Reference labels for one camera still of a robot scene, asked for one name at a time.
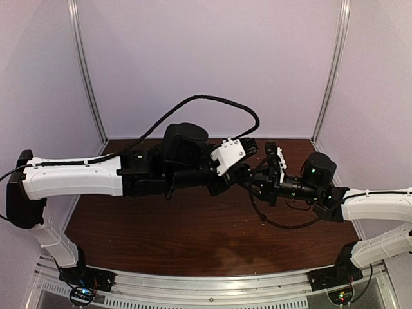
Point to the left aluminium frame post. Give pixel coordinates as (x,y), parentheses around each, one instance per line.
(73,11)

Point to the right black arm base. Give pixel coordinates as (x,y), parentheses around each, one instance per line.
(343,272)

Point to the right aluminium frame post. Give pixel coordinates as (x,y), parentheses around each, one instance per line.
(340,41)

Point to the aluminium frame post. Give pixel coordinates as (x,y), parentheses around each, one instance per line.
(73,11)
(340,41)

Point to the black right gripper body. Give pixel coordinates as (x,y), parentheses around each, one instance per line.
(273,184)

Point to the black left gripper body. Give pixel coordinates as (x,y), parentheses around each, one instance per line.
(232,179)

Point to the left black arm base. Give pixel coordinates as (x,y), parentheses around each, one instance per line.
(87,277)

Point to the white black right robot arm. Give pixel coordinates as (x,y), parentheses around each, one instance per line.
(314,186)

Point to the circuit board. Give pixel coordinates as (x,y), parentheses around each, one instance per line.
(80,296)
(341,297)

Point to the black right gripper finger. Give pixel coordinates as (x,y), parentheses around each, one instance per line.
(263,167)
(246,186)

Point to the left circuit board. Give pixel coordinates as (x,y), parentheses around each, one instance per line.
(80,296)

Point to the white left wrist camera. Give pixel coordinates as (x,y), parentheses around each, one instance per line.
(227,154)

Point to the right circuit board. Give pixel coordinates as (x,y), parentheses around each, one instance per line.
(341,297)

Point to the aluminium front rail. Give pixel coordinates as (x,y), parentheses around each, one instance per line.
(136,290)

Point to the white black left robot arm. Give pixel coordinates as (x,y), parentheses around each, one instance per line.
(184,158)

